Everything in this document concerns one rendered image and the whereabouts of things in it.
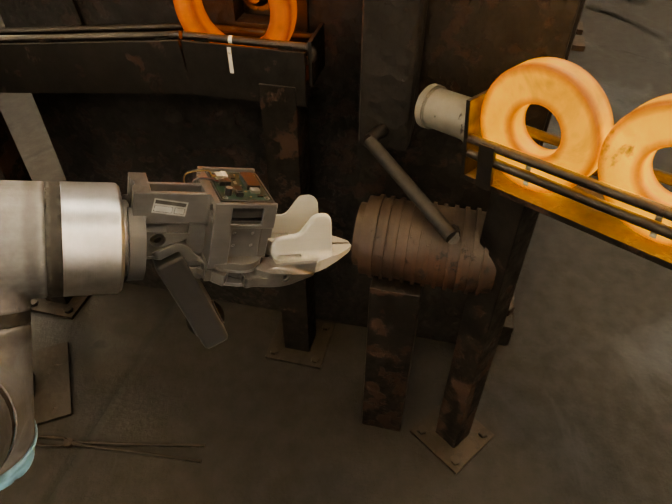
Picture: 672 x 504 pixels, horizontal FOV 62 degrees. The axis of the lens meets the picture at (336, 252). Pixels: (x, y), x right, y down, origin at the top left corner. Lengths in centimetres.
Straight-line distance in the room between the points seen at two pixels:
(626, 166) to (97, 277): 51
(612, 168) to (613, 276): 99
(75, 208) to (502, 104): 48
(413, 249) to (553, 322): 71
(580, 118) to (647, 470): 82
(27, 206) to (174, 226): 11
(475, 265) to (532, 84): 26
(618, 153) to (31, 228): 54
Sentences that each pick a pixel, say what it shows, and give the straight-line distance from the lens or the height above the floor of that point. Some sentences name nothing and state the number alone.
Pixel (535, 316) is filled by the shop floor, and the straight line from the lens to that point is 145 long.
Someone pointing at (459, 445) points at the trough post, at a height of 1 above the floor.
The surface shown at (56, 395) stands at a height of 1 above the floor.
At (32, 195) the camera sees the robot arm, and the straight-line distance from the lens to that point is 46.
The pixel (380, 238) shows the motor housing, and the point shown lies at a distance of 80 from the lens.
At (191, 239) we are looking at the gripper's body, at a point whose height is 73.
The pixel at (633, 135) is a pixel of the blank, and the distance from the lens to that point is 64.
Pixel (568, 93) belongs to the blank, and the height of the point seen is 76.
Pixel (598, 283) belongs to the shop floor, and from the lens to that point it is 159.
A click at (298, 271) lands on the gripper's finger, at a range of 51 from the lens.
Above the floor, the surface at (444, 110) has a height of 68.
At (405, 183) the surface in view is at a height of 57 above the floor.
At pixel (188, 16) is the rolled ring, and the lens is 92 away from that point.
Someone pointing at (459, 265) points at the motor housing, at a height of 49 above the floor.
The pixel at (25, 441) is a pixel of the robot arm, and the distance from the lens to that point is 49.
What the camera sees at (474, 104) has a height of 71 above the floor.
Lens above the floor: 104
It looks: 43 degrees down
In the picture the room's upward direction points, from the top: straight up
